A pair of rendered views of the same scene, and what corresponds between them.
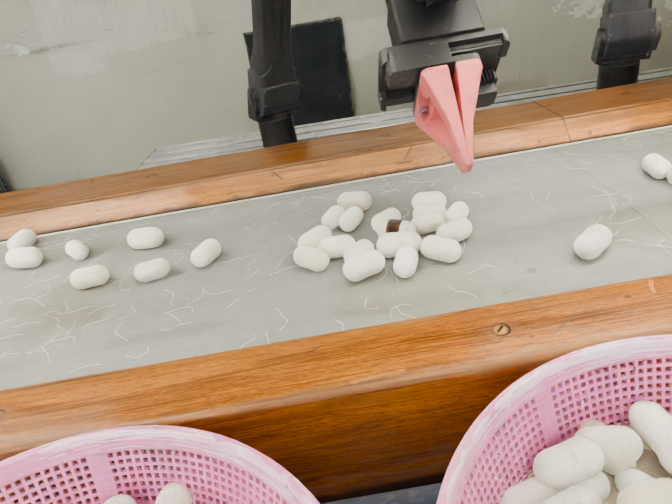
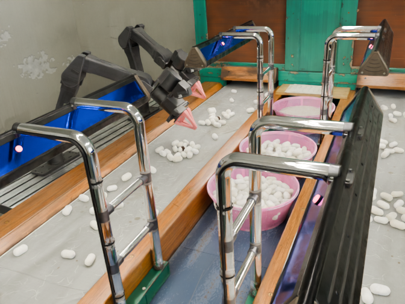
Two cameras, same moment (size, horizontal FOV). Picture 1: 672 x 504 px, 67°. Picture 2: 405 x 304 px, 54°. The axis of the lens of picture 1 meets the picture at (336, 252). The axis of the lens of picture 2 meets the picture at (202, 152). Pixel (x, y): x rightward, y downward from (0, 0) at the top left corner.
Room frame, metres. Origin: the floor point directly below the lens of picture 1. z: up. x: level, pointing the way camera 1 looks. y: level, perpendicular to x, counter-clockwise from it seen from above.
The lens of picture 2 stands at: (-0.25, 1.10, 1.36)
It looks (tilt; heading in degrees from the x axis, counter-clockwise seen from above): 25 degrees down; 296
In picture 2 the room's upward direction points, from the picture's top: 4 degrees counter-clockwise
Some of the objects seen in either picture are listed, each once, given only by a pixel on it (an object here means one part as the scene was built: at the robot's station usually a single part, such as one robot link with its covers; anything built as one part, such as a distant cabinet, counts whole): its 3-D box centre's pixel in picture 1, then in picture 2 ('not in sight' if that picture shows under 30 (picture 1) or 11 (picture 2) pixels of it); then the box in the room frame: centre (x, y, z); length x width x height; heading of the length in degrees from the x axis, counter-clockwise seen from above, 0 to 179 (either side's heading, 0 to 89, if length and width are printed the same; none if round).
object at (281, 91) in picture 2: not in sight; (312, 90); (0.07, -0.80, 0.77); 0.33 x 0.15 x 0.01; 0
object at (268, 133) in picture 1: (278, 135); (54, 155); (0.91, 0.07, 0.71); 0.20 x 0.07 x 0.08; 87
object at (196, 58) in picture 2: not in sight; (227, 40); (0.35, -0.41, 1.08); 0.62 x 0.08 x 0.07; 90
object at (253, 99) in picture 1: (274, 99); not in sight; (0.90, 0.06, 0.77); 0.09 x 0.06 x 0.06; 113
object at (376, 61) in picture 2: not in sight; (379, 42); (-0.21, -0.41, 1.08); 0.62 x 0.08 x 0.07; 90
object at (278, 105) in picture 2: not in sight; (302, 115); (0.07, -0.58, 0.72); 0.27 x 0.27 x 0.10
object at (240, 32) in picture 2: not in sight; (246, 85); (0.27, -0.41, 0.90); 0.20 x 0.19 x 0.45; 90
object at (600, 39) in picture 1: (624, 44); not in sight; (0.86, -0.53, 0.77); 0.09 x 0.06 x 0.06; 73
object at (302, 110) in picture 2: not in sight; (302, 117); (0.07, -0.58, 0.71); 0.22 x 0.22 x 0.06
